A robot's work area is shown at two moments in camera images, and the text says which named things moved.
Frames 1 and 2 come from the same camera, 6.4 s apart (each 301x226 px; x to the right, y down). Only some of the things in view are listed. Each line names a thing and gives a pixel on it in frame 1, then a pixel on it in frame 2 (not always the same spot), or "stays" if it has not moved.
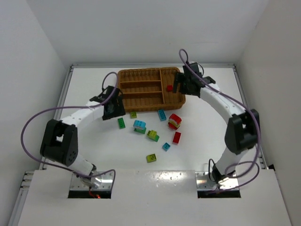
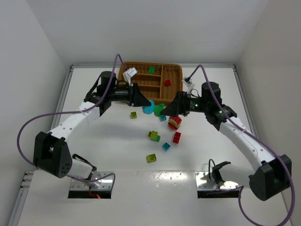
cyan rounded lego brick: [138, 124] to [148, 109]
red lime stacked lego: [174, 121] stays
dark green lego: [121, 123] to [151, 70]
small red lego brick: [170, 87] to [167, 83]
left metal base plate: [76, 184] stays
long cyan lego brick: [162, 115] stays
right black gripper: [181, 83] to [179, 103]
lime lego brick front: [151, 158] stays
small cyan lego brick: [166, 146] stays
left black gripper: [116, 106] to [134, 94]
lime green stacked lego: [153, 135] stays
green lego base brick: [140, 130] to [158, 108]
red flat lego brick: [177, 137] stays
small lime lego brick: [133, 115] stays
